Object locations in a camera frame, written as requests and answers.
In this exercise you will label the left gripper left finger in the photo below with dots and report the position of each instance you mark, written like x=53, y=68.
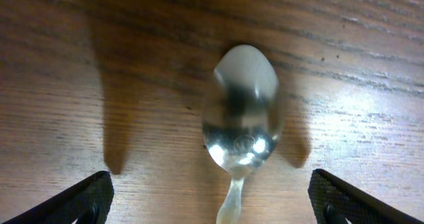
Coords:
x=88, y=201

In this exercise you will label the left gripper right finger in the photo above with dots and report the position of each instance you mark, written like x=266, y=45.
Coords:
x=335, y=201

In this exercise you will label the small steel teaspoon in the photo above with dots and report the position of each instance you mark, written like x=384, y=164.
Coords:
x=242, y=119

